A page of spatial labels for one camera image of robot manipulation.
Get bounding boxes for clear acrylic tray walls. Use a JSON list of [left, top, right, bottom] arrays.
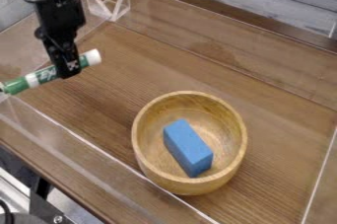
[[0, 0, 337, 224]]

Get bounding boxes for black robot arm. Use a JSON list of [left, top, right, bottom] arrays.
[[24, 0, 85, 79]]

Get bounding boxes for blue rectangular block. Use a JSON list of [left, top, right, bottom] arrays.
[[164, 119, 213, 178]]

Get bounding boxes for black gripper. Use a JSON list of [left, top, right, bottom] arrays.
[[25, 0, 85, 79]]

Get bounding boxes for black metal table bracket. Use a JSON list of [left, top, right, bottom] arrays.
[[29, 178, 74, 224]]

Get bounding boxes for black cable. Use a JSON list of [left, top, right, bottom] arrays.
[[0, 199, 14, 224]]

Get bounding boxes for green Expo marker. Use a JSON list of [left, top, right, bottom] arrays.
[[0, 49, 101, 96]]

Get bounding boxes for brown wooden bowl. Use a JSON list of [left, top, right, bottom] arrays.
[[132, 91, 248, 195]]

